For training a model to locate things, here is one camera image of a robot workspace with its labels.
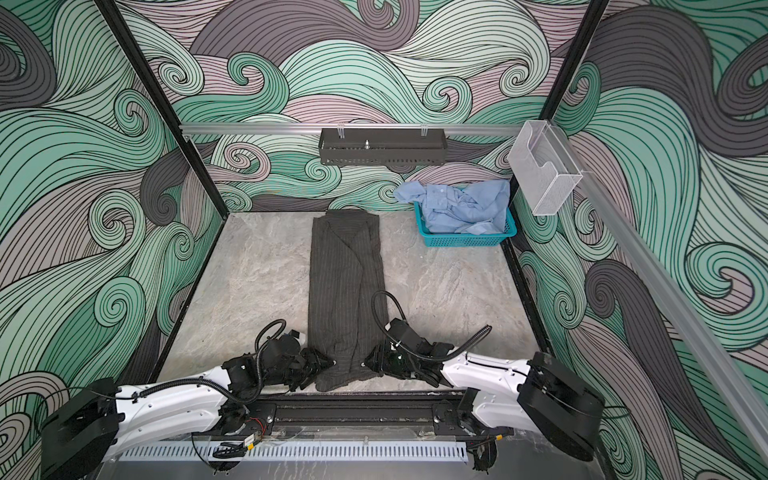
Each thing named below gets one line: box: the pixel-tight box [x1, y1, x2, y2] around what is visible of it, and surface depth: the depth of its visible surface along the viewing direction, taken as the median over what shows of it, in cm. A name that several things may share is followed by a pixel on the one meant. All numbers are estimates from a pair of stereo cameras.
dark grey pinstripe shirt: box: [309, 209, 388, 392], surface depth 97 cm
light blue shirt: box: [394, 179, 511, 235], surface depth 115 cm
